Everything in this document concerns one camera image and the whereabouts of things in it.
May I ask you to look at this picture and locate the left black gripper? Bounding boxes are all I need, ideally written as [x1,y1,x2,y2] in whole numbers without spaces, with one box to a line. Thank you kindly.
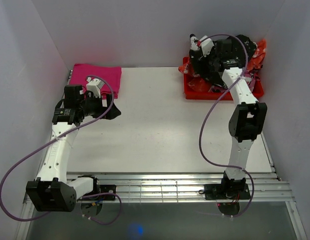
[79,92,121,120]

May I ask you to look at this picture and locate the black white tie-dye trousers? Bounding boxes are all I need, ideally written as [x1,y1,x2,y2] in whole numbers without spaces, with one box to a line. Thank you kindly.
[189,34,248,88]

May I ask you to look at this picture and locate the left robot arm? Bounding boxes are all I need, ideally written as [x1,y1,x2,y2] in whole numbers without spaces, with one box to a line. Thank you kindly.
[26,78,121,212]

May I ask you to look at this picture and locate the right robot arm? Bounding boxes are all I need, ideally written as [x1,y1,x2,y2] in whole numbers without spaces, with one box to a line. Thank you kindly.
[215,37,267,200]

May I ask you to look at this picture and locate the folded magenta trousers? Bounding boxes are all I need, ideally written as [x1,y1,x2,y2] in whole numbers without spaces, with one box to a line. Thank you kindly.
[66,63,122,100]

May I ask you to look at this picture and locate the orange white tie-dye trousers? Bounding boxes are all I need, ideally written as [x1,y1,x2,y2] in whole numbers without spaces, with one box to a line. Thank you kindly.
[190,35,267,77]

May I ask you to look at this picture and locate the pink camouflage trousers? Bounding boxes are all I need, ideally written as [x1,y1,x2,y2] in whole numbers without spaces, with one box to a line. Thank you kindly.
[208,74,261,93]

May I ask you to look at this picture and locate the red plastic bin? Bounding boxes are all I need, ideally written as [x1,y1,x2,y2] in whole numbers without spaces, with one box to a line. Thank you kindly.
[178,56,264,101]

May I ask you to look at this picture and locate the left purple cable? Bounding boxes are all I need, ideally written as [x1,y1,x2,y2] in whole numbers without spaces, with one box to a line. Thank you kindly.
[0,75,123,225]

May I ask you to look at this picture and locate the purple cable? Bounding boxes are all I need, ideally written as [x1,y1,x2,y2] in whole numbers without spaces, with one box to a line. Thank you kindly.
[0,75,123,225]
[194,33,254,219]

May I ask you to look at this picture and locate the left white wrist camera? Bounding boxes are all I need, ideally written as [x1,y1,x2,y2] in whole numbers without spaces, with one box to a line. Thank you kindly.
[86,77,104,98]

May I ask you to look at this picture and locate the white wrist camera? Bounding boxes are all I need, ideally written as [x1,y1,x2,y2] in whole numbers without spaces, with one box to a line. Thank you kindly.
[86,77,104,98]
[197,35,214,57]

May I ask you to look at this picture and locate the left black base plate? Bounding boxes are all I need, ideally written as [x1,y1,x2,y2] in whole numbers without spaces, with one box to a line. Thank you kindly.
[82,184,117,202]

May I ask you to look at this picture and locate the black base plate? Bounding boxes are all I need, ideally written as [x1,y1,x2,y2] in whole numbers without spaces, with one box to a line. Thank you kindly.
[82,184,117,202]
[203,183,251,200]

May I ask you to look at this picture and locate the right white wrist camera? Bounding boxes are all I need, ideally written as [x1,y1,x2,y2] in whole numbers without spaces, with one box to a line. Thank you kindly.
[197,35,214,57]

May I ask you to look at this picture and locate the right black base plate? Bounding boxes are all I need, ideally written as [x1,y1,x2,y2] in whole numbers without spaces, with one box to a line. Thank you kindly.
[203,183,251,200]

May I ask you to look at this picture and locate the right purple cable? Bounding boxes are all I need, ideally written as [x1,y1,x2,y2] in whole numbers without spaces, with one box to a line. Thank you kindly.
[194,33,254,219]

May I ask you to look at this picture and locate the aluminium rail frame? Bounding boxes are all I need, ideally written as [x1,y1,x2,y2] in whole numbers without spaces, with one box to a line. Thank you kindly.
[23,172,295,204]

